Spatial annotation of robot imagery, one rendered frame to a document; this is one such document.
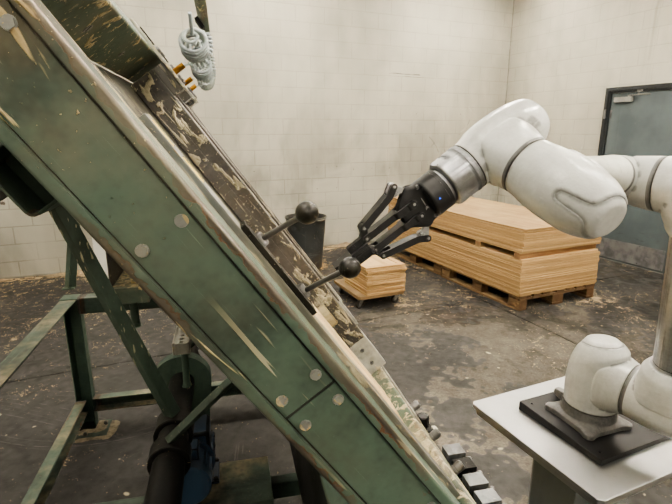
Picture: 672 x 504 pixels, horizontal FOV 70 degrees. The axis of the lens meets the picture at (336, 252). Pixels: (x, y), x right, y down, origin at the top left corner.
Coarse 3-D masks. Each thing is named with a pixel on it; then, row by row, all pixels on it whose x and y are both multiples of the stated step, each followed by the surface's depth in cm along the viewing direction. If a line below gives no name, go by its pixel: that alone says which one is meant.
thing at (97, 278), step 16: (64, 224) 138; (80, 240) 141; (80, 256) 141; (96, 272) 144; (64, 288) 252; (96, 288) 145; (112, 288) 147; (112, 304) 147; (112, 320) 149; (128, 320) 151; (128, 336) 150; (128, 352) 153; (144, 352) 154; (144, 368) 153; (160, 384) 157; (224, 384) 147; (160, 400) 157; (208, 400) 147; (192, 416) 147; (176, 432) 147
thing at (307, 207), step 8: (296, 208) 76; (304, 208) 75; (312, 208) 75; (296, 216) 76; (304, 216) 75; (312, 216) 75; (288, 224) 78; (256, 232) 81; (272, 232) 79; (264, 240) 80
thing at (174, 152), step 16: (160, 128) 75; (176, 160) 73; (192, 176) 74; (208, 192) 75; (224, 208) 77; (256, 256) 79; (272, 272) 80; (288, 288) 82; (336, 352) 86; (352, 368) 88; (368, 384) 90; (384, 400) 95; (416, 448) 96; (432, 464) 97; (448, 480) 99
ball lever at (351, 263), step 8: (344, 264) 79; (352, 264) 79; (360, 264) 80; (336, 272) 81; (344, 272) 79; (352, 272) 79; (320, 280) 83; (328, 280) 82; (304, 288) 84; (312, 288) 83
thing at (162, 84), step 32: (160, 64) 119; (192, 64) 124; (160, 96) 121; (192, 128) 124; (192, 160) 126; (224, 160) 128; (224, 192) 130; (256, 224) 134; (288, 256) 138; (320, 288) 143; (352, 320) 148
